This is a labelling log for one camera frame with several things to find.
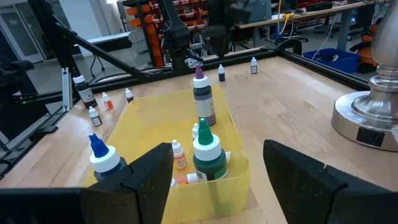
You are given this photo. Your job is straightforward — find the white cable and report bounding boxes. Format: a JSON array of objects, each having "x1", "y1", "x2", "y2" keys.
[{"x1": 310, "y1": 14, "x2": 340, "y2": 62}]

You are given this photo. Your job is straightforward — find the large blue food coloring bottle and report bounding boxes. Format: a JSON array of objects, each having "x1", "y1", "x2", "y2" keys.
[{"x1": 89, "y1": 133, "x2": 128, "y2": 182}]

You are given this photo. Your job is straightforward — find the black aluminium table frame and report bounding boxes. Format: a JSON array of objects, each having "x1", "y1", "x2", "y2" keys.
[{"x1": 0, "y1": 0, "x2": 371, "y2": 180}]

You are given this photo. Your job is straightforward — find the silver aluminium extrusion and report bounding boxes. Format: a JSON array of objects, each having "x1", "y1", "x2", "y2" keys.
[{"x1": 61, "y1": 67, "x2": 73, "y2": 112}]

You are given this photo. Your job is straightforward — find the small black label dropper bottle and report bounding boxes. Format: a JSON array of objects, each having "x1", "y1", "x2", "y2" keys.
[{"x1": 88, "y1": 106, "x2": 103, "y2": 128}]

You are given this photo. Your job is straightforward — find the grey metal box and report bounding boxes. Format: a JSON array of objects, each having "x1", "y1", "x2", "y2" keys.
[{"x1": 235, "y1": 0, "x2": 273, "y2": 24}]

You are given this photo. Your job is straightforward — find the small orange dropper bottle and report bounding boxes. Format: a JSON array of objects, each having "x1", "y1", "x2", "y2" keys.
[{"x1": 170, "y1": 172, "x2": 200, "y2": 187}]

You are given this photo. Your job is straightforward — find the yellow translucent plastic bin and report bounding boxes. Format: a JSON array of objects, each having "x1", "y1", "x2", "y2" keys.
[{"x1": 81, "y1": 85, "x2": 251, "y2": 224}]

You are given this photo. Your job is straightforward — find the silver table lamp white shade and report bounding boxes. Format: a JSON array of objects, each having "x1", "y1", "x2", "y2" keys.
[{"x1": 331, "y1": 0, "x2": 398, "y2": 152}]

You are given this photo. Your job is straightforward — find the large black food coloring bottle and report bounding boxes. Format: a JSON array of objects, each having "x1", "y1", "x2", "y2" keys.
[{"x1": 72, "y1": 74, "x2": 98, "y2": 110}]

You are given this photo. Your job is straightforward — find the orange black shop vacuum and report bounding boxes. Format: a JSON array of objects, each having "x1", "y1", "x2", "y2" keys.
[{"x1": 349, "y1": 21, "x2": 381, "y2": 73}]

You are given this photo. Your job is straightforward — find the blue plastic storage bin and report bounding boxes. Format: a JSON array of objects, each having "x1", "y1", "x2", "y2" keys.
[{"x1": 303, "y1": 47, "x2": 361, "y2": 74}]

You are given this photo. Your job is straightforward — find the small yellow-orange label dropper bottle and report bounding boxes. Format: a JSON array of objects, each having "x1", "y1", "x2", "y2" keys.
[{"x1": 171, "y1": 139, "x2": 188, "y2": 170}]

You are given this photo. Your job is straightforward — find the small red-orange dropper bottle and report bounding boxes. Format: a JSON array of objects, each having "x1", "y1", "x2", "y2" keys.
[{"x1": 101, "y1": 91, "x2": 114, "y2": 111}]

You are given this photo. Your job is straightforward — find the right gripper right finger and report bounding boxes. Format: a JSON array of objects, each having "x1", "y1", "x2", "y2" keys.
[{"x1": 262, "y1": 139, "x2": 398, "y2": 224}]

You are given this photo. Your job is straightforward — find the large purple food coloring bottle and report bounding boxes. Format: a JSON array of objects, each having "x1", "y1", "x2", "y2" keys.
[{"x1": 192, "y1": 63, "x2": 217, "y2": 126}]

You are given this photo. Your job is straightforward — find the wooden workbench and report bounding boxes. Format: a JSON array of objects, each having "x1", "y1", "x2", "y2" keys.
[{"x1": 234, "y1": 0, "x2": 385, "y2": 47}]

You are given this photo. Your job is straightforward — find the yellow cable on workbench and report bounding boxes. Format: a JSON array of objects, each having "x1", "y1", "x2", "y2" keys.
[{"x1": 277, "y1": 0, "x2": 295, "y2": 35}]

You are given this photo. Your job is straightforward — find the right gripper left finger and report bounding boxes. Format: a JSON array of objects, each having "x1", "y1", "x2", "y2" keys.
[{"x1": 80, "y1": 142, "x2": 174, "y2": 224}]

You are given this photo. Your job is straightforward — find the large green food coloring bottle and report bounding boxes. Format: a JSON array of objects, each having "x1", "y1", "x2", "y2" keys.
[{"x1": 192, "y1": 118, "x2": 229, "y2": 183}]

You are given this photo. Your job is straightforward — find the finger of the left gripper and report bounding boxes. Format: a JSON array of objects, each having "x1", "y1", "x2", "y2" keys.
[
  {"x1": 214, "y1": 30, "x2": 223, "y2": 58},
  {"x1": 222, "y1": 30, "x2": 233, "y2": 58}
]

